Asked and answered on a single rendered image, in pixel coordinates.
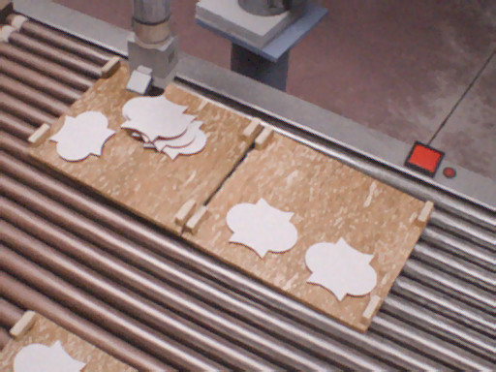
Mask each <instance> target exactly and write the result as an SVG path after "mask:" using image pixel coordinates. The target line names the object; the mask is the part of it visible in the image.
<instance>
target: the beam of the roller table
mask: <svg viewBox="0 0 496 372"><path fill-rule="evenodd" d="M12 1H13V4H14V7H15V15H16V16H23V17H25V18H29V19H30V20H31V21H33V22H35V23H37V24H39V25H42V26H44V27H48V28H49V29H52V30H54V31H56V32H59V33H61V34H62V35H65V36H67V37H69V36H70V37H72V38H74V39H77V40H78V41H81V42H83V43H85V44H88V45H90V46H92V47H97V48H99V49H101V50H104V51H106V52H109V53H111V54H113V55H116V56H118V57H121V58H122V59H124V60H127V61H128V41H127V40H128V39H129V38H130V36H131V35H132V34H133V32H131V31H128V30H126V29H123V28H118V27H116V26H113V25H111V24H109V23H107V22H104V21H102V20H100V19H98V18H93V17H91V16H89V15H85V14H83V13H80V12H78V11H75V10H71V9H69V8H67V7H64V6H62V5H60V4H58V3H55V2H50V1H48V0H12ZM178 58H179V72H178V73H177V75H176V76H175V77H174V79H175V80H177V81H180V82H182V83H184V84H187V85H189V86H192V87H194V88H196V89H199V90H200V91H202V92H205V93H207V94H210V95H212V96H214V97H217V98H219V99H222V100H224V101H226V102H229V103H231V104H233V105H236V106H238V107H241V108H243V109H247V110H249V111H252V112H254V113H256V114H259V115H261V116H263V117H266V118H268V119H271V120H273V121H275V122H278V123H280V124H283V125H285V126H287V127H290V128H292V129H295V130H297V131H299V132H301V133H303V134H305V135H308V136H310V137H313V138H315V139H317V140H321V141H324V142H326V143H328V144H331V145H333V146H335V147H338V148H340V149H343V150H345V151H347V152H350V153H352V154H355V155H357V156H358V157H361V158H363V159H366V160H368V161H370V162H372V163H374V164H376V165H379V166H381V167H384V168H386V169H388V170H391V171H395V172H397V173H399V174H401V175H403V176H405V177H408V178H410V179H413V180H415V181H416V182H418V183H420V184H423V185H425V186H427V187H430V188H432V189H433V190H436V191H438V192H441V193H443V194H445V195H447V196H449V197H454V198H456V199H459V200H460V201H463V202H466V203H468V204H470V205H471V206H474V207H476V208H479V209H480V210H482V211H485V212H487V213H490V214H493V215H496V182H495V181H493V180H491V179H488V178H486V177H484V176H482V175H480V174H477V173H475V172H473V171H471V170H467V169H464V168H462V167H460V166H458V165H456V164H454V163H451V162H450V161H447V160H445V159H443V160H442V163H441V165H440V167H439V168H438V170H437V172H436V174H435V177H434V179H433V178H431V177H429V176H426V175H424V174H421V173H419V172H418V171H415V170H411V169H409V168H406V167H404V166H403V163H404V160H405V159H406V157H407V155H408V153H409V151H410V149H411V148H412V145H410V144H409V143H406V142H404V141H401V140H399V139H396V138H393V137H391V136H388V135H386V134H383V133H381V132H378V131H376V130H373V129H371V128H369V127H367V126H365V125H362V124H360V123H357V122H355V121H353V120H351V119H348V118H346V117H343V116H341V115H338V114H336V113H334V112H331V111H329V110H326V109H324V108H320V107H317V106H315V105H312V104H310V103H307V102H305V101H302V100H300V99H298V98H296V97H294V96H291V95H289V94H286V93H284V92H281V91H279V90H276V89H274V88H271V87H269V86H266V85H264V84H261V83H259V82H255V81H253V80H251V79H249V78H247V77H243V76H241V75H238V74H235V73H233V72H230V71H228V70H225V69H223V68H220V67H218V66H216V65H213V64H211V63H208V62H206V61H203V60H201V59H199V58H197V57H194V56H192V55H189V54H187V53H184V52H182V51H178ZM447 167H449V168H452V169H454V170H455V171H456V176H455V177H454V178H448V177H446V176H445V175H444V174H443V169H444V168H447Z"/></svg>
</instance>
